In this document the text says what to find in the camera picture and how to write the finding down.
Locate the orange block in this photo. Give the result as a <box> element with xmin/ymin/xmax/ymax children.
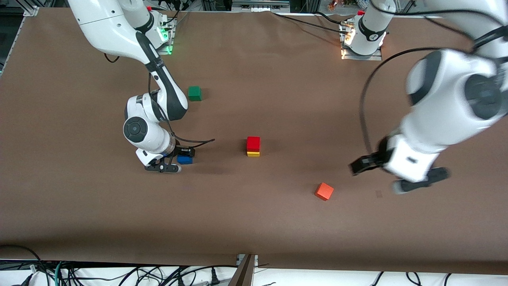
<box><xmin>315</xmin><ymin>182</ymin><xmax>335</xmax><ymax>201</ymax></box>

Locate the brown support beam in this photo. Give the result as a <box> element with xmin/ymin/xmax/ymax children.
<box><xmin>228</xmin><ymin>254</ymin><xmax>256</xmax><ymax>286</ymax></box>

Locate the white power strip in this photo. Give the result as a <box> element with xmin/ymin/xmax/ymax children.
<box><xmin>232</xmin><ymin>0</ymin><xmax>290</xmax><ymax>11</ymax></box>

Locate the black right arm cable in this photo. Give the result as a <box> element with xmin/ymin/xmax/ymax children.
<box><xmin>104</xmin><ymin>54</ymin><xmax>216</xmax><ymax>148</ymax></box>

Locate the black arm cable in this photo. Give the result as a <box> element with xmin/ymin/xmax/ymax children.
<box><xmin>104</xmin><ymin>54</ymin><xmax>216</xmax><ymax>148</ymax></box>
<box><xmin>359</xmin><ymin>48</ymin><xmax>441</xmax><ymax>156</ymax></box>

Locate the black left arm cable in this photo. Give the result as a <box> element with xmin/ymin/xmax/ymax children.
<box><xmin>359</xmin><ymin>48</ymin><xmax>441</xmax><ymax>156</ymax></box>

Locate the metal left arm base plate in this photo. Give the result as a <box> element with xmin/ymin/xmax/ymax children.
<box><xmin>341</xmin><ymin>22</ymin><xmax>383</xmax><ymax>61</ymax></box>

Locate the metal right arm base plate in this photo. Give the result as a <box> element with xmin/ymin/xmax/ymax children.
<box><xmin>156</xmin><ymin>16</ymin><xmax>174</xmax><ymax>55</ymax></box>

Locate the black base cable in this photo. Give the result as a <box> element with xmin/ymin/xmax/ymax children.
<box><xmin>272</xmin><ymin>11</ymin><xmax>350</xmax><ymax>35</ymax></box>

